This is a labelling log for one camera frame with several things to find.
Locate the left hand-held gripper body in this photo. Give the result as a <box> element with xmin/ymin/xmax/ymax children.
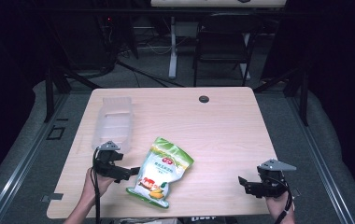
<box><xmin>92</xmin><ymin>140</ymin><xmax>132</xmax><ymax>184</ymax></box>

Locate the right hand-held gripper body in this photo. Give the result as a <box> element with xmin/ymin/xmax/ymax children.
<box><xmin>248</xmin><ymin>159</ymin><xmax>298</xmax><ymax>199</ymax></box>

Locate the green and white snack bag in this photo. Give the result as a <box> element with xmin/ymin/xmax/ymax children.
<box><xmin>125</xmin><ymin>136</ymin><xmax>195</xmax><ymax>209</ymax></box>

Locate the person's left hand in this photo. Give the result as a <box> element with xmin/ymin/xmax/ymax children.
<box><xmin>82</xmin><ymin>167</ymin><xmax>116</xmax><ymax>202</ymax></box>

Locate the person's right hand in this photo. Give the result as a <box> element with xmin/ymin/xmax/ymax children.
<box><xmin>264</xmin><ymin>191</ymin><xmax>296</xmax><ymax>220</ymax></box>

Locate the clear plastic container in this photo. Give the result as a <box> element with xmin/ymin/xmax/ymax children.
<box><xmin>91</xmin><ymin>96</ymin><xmax>134</xmax><ymax>154</ymax></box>

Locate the black tape floor square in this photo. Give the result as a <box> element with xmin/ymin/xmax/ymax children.
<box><xmin>46</xmin><ymin>124</ymin><xmax>66</xmax><ymax>141</ymax></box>

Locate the grey tape strip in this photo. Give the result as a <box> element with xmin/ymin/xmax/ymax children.
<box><xmin>40</xmin><ymin>192</ymin><xmax>64</xmax><ymax>203</ymax></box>

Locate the black metal stand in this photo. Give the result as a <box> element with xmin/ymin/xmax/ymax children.
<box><xmin>42</xmin><ymin>63</ymin><xmax>103</xmax><ymax>124</ymax></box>
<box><xmin>253</xmin><ymin>62</ymin><xmax>310</xmax><ymax>127</ymax></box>

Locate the white desk leg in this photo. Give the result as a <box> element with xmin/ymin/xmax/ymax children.
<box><xmin>168</xmin><ymin>16</ymin><xmax>178</xmax><ymax>80</ymax></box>

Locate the black chair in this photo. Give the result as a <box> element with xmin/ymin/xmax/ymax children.
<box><xmin>192</xmin><ymin>12</ymin><xmax>262</xmax><ymax>88</ymax></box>

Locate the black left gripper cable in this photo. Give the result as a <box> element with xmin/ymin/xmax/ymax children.
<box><xmin>91</xmin><ymin>147</ymin><xmax>103</xmax><ymax>224</ymax></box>

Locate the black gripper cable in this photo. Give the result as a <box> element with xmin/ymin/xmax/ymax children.
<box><xmin>274</xmin><ymin>181</ymin><xmax>293</xmax><ymax>224</ymax></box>
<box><xmin>91</xmin><ymin>147</ymin><xmax>103</xmax><ymax>224</ymax></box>

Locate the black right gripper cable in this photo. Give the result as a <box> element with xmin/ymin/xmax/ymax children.
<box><xmin>274</xmin><ymin>181</ymin><xmax>293</xmax><ymax>224</ymax></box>

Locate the aluminium floor rail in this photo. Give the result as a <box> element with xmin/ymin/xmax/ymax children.
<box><xmin>0</xmin><ymin>92</ymin><xmax>71</xmax><ymax>224</ymax></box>
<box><xmin>286</xmin><ymin>94</ymin><xmax>355</xmax><ymax>224</ymax></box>

